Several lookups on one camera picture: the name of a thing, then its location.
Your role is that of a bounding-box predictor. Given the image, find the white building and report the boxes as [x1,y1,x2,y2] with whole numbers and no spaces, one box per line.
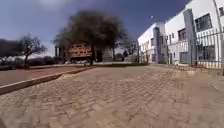
[137,0,224,70]

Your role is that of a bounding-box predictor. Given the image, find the orange and grey building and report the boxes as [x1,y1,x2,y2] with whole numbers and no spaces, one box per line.
[54,41,115,64]

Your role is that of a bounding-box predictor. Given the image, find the metal bar fence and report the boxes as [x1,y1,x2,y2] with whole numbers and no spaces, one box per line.
[138,28,224,76]

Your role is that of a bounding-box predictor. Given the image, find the pale concrete kerb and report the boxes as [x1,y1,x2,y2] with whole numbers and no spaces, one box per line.
[0,66,96,96]

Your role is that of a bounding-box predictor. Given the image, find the bare tree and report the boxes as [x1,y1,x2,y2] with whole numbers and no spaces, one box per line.
[16,34,48,66]

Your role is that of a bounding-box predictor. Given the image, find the dark trees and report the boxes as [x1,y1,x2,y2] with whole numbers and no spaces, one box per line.
[0,38,21,66]

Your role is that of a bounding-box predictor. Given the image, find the brick paved path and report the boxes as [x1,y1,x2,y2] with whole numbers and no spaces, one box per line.
[0,64,224,128]

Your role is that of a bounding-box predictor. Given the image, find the large dark tree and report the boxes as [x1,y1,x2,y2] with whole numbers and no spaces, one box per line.
[53,9,130,66]

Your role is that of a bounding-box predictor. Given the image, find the reddish asphalt road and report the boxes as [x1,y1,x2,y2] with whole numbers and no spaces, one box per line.
[0,65,85,87]

